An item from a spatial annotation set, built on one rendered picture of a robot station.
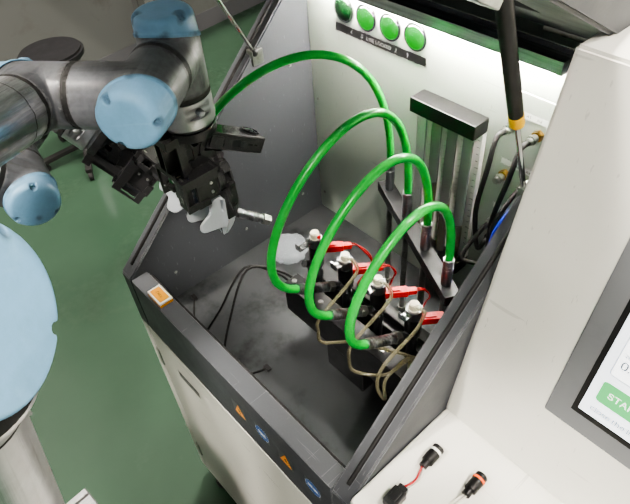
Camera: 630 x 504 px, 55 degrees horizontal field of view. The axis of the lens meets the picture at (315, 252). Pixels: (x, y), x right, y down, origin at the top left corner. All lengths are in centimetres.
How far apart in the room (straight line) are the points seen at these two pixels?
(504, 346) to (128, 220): 236
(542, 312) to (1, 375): 65
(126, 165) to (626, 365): 78
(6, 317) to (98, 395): 202
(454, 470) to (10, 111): 76
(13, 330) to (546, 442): 75
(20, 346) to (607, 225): 61
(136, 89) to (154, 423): 171
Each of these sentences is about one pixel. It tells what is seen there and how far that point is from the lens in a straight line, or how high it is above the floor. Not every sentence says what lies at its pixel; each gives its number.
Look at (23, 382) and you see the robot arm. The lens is 40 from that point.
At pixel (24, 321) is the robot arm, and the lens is 40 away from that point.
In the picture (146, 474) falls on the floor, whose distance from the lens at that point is 217.
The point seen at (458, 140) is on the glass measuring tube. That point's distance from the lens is 114.
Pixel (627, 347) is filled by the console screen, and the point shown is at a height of 126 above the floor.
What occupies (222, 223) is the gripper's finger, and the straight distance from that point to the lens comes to 94.
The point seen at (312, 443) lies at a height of 95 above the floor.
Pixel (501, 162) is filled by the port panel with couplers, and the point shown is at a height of 122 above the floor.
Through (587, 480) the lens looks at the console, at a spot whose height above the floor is 104.
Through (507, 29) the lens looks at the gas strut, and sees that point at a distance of 64.
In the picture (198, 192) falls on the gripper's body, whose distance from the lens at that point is 86.
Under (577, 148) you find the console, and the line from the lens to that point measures 75.
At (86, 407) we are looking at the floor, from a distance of 238.
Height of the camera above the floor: 187
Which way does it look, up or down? 45 degrees down
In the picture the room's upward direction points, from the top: 5 degrees counter-clockwise
